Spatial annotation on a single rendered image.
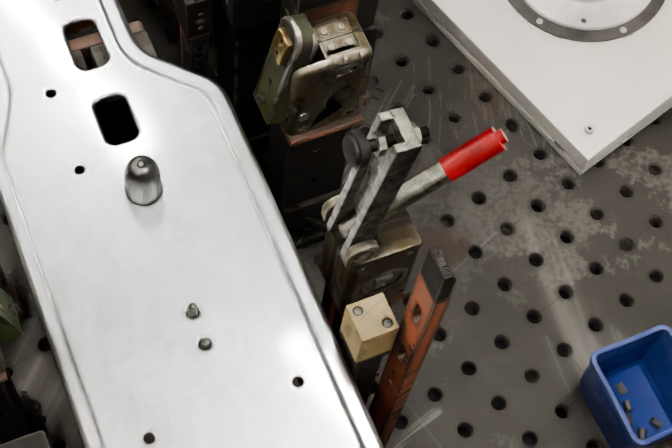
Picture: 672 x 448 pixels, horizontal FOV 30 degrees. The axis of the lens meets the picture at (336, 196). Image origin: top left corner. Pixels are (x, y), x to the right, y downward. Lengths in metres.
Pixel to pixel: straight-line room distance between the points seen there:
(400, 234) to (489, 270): 0.40
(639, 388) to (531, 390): 0.12
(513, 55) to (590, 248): 0.25
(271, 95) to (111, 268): 0.22
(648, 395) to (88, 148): 0.67
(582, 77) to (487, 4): 0.15
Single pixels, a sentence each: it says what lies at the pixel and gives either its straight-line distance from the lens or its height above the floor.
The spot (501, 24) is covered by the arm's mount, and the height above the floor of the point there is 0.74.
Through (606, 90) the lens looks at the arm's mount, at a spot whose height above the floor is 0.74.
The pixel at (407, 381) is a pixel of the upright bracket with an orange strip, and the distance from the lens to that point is 1.10.
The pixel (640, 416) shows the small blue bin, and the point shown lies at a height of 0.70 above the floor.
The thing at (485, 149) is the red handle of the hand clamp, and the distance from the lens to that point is 1.00.
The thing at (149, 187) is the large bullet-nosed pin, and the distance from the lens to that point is 1.09.
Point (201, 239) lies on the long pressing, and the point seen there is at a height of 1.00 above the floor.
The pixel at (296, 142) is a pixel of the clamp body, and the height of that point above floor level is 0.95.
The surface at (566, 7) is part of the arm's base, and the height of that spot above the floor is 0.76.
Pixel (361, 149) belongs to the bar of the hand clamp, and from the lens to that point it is 0.90.
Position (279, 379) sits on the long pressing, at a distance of 1.06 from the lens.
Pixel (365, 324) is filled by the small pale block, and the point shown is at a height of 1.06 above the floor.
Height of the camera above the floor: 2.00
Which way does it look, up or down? 63 degrees down
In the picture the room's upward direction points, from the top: 11 degrees clockwise
